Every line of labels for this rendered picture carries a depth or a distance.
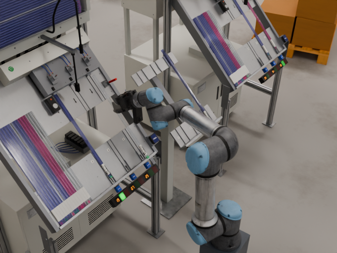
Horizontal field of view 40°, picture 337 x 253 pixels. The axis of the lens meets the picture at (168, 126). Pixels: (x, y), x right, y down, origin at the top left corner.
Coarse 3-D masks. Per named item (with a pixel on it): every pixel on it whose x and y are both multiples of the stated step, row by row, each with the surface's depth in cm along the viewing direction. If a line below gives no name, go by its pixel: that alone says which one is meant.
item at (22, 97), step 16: (0, 80) 212; (80, 80) 236; (0, 96) 210; (16, 96) 215; (32, 96) 219; (48, 96) 224; (64, 96) 228; (80, 96) 233; (96, 96) 239; (0, 112) 208; (16, 112) 213; (48, 112) 221; (64, 112) 226; (80, 112) 231; (0, 128) 206; (48, 128) 219
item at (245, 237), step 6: (246, 234) 228; (246, 240) 226; (204, 246) 224; (210, 246) 222; (240, 246) 223; (246, 246) 231; (204, 252) 227; (210, 252) 224; (216, 252) 221; (222, 252) 220; (228, 252) 220; (234, 252) 220; (240, 252) 224; (246, 252) 236
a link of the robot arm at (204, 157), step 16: (208, 144) 182; (224, 144) 184; (192, 160) 183; (208, 160) 180; (224, 160) 185; (208, 176) 185; (208, 192) 192; (208, 208) 197; (192, 224) 205; (208, 224) 201; (208, 240) 206
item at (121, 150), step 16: (112, 144) 236; (128, 144) 242; (144, 144) 247; (80, 160) 224; (96, 160) 228; (112, 160) 234; (128, 160) 239; (80, 176) 222; (96, 176) 226; (96, 192) 224; (48, 208) 209
